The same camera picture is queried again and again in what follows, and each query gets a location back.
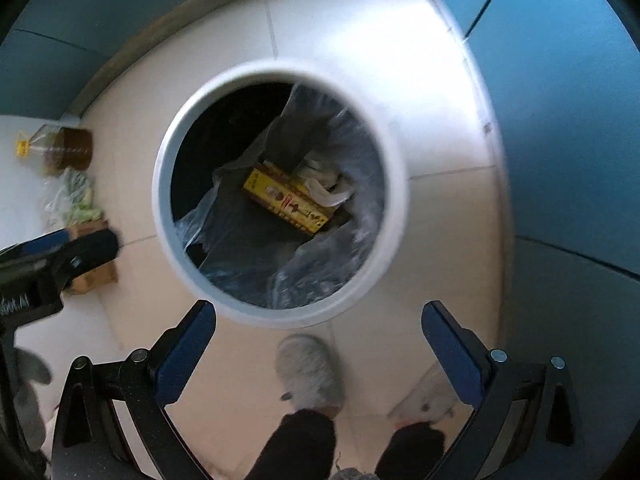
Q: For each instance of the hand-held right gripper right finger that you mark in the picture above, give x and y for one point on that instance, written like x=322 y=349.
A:
x=454 y=355

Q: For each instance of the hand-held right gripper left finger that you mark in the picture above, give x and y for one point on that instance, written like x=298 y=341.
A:
x=184 y=355

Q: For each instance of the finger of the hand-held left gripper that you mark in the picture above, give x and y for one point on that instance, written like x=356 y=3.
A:
x=44 y=243
x=92 y=251

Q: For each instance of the white round trash bin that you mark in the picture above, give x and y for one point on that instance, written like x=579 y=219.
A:
x=165 y=170

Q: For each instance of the person's left hand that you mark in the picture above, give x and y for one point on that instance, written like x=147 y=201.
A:
x=27 y=390

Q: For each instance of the brown cardboard box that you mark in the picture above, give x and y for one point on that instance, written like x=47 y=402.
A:
x=92 y=277

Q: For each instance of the plastic bag of vegetables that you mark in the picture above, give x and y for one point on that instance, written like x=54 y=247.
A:
x=75 y=195

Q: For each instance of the person's right leg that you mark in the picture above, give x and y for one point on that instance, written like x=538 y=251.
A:
x=412 y=450

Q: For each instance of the person's leg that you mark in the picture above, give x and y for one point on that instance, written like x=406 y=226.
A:
x=295 y=445
x=412 y=450

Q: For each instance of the grey fluffy slipper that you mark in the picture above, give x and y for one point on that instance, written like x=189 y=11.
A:
x=310 y=375

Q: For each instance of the person's left leg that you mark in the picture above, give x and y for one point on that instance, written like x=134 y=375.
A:
x=295 y=445

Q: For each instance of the yellow printed carton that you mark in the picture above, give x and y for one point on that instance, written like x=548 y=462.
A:
x=285 y=197

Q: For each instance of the crumpled white tissues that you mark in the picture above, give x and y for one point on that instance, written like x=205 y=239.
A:
x=325 y=180

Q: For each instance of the blue cabinet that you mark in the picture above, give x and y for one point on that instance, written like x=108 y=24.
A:
x=75 y=25
x=560 y=85

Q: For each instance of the clear plastic bin liner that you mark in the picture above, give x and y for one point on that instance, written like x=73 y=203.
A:
x=345 y=160

